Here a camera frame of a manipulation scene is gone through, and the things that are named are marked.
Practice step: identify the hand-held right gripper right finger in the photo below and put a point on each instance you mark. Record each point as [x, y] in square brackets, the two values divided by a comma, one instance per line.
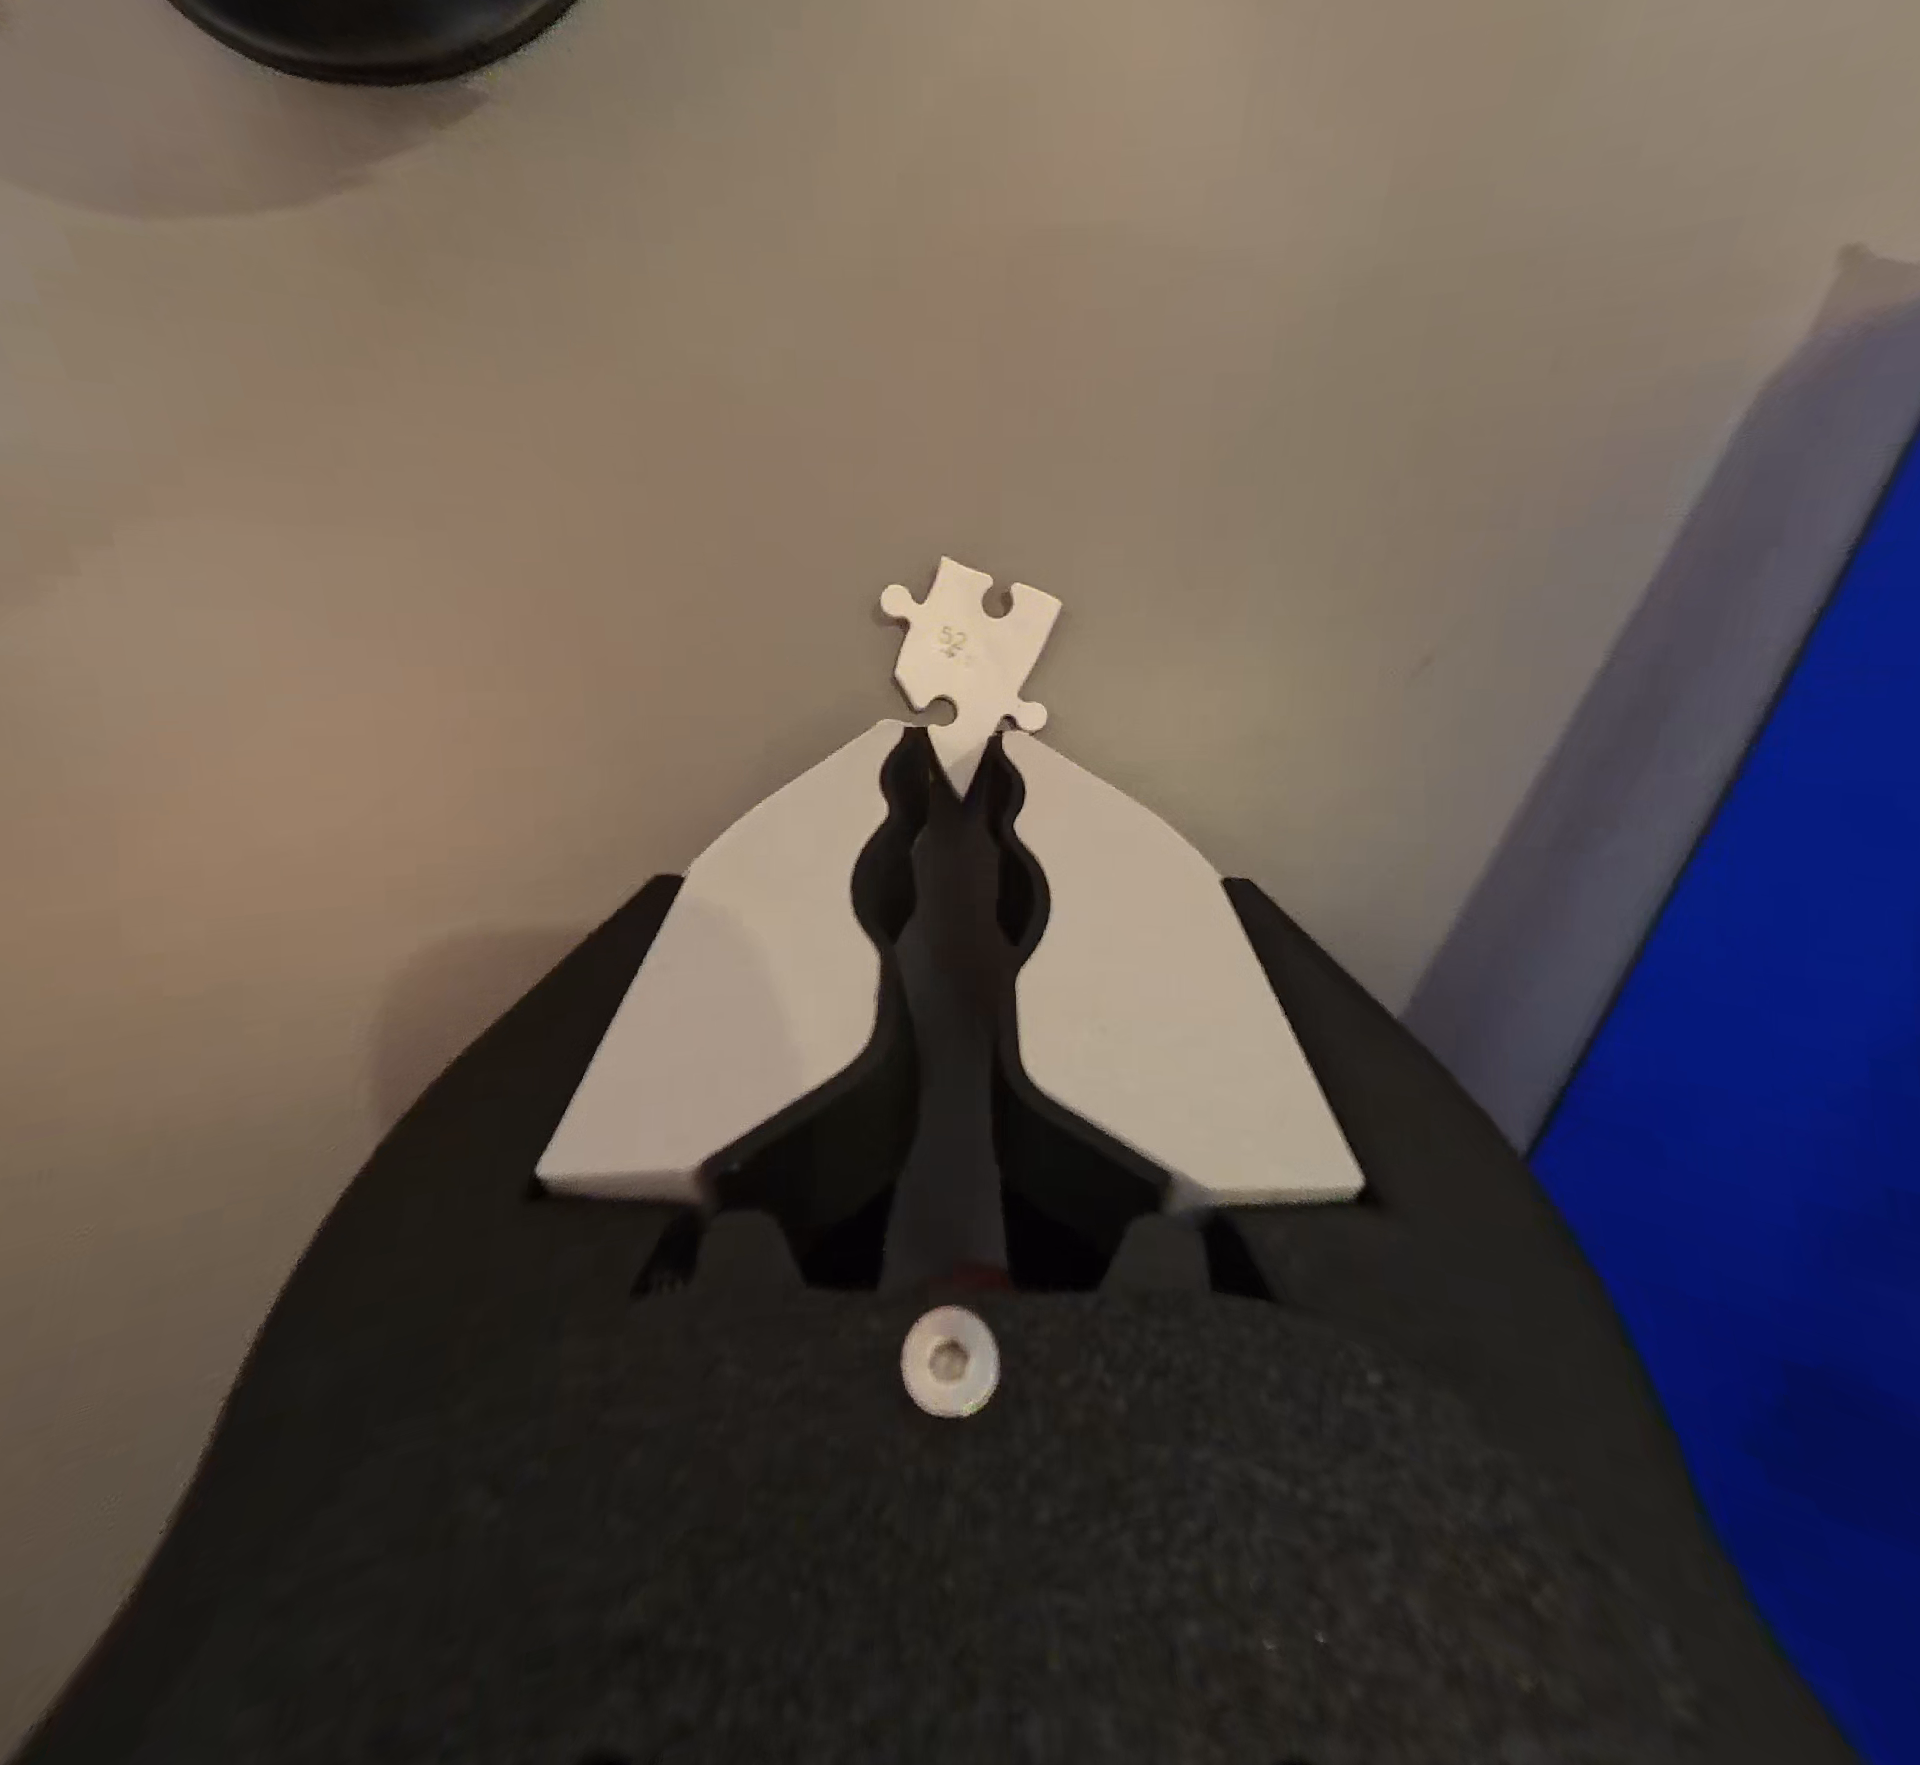
[1169, 1030]

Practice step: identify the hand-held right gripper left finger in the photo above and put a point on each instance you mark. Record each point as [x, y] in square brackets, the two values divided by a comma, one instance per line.
[735, 1030]

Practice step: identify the white puzzle piece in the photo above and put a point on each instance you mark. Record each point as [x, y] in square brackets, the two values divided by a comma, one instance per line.
[968, 656]

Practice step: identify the blue plastic bin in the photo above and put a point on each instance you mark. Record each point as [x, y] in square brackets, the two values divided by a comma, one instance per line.
[1769, 1122]

